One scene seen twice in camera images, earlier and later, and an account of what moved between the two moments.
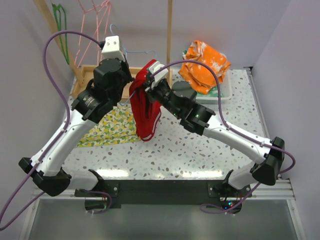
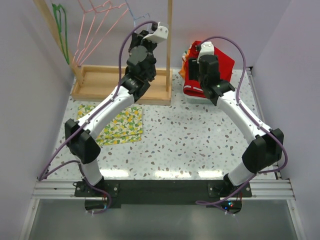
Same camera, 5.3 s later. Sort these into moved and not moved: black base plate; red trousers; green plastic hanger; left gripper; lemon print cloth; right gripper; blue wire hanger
Moved: left gripper; blue wire hanger; right gripper; red trousers
Not moved: black base plate; lemon print cloth; green plastic hanger
